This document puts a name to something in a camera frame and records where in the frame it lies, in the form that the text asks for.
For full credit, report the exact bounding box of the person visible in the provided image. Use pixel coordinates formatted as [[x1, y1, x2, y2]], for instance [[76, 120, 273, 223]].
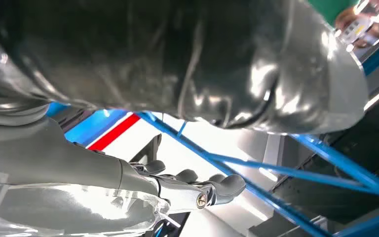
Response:
[[307, 0, 379, 50]]

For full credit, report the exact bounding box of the white car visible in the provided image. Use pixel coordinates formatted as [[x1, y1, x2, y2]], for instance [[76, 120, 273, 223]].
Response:
[[88, 111, 275, 237]]

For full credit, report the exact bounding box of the white handheld device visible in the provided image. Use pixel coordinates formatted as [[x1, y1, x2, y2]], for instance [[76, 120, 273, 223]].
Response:
[[338, 16, 373, 43]]

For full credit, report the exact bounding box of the blue metal shelf rack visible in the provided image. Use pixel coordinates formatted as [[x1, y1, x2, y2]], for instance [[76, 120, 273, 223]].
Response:
[[45, 29, 379, 237]]

